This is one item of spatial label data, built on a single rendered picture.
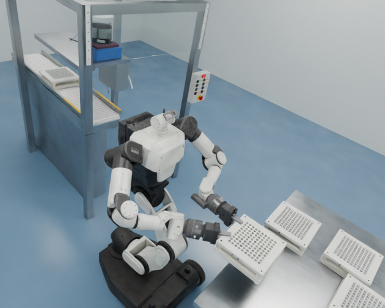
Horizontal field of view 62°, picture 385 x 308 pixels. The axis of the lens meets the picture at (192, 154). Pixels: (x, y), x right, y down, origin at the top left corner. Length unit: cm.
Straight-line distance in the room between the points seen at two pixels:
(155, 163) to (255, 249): 61
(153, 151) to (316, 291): 103
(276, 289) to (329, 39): 395
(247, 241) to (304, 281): 38
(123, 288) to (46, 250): 74
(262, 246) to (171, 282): 94
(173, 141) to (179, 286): 110
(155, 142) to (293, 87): 400
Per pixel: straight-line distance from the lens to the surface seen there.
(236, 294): 159
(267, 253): 154
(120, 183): 140
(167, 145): 157
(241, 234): 156
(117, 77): 233
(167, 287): 231
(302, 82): 526
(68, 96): 275
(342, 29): 499
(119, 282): 233
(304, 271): 181
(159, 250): 192
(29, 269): 267
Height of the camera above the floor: 215
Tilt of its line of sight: 35 degrees down
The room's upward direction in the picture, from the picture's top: 12 degrees clockwise
